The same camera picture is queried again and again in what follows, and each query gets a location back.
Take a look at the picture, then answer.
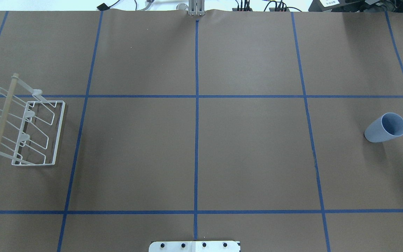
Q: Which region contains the aluminium frame post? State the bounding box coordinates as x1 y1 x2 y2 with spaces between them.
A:
188 0 205 16

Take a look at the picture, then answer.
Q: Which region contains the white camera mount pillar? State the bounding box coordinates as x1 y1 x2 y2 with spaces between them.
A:
148 240 241 252

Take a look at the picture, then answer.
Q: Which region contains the blue plastic cup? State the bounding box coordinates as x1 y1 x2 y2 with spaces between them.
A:
363 113 403 142

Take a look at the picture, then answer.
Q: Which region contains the small black puck device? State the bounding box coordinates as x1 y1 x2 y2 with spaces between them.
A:
97 3 110 11

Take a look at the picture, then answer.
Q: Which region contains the white wire cup holder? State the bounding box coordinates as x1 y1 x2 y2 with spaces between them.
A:
0 73 67 167

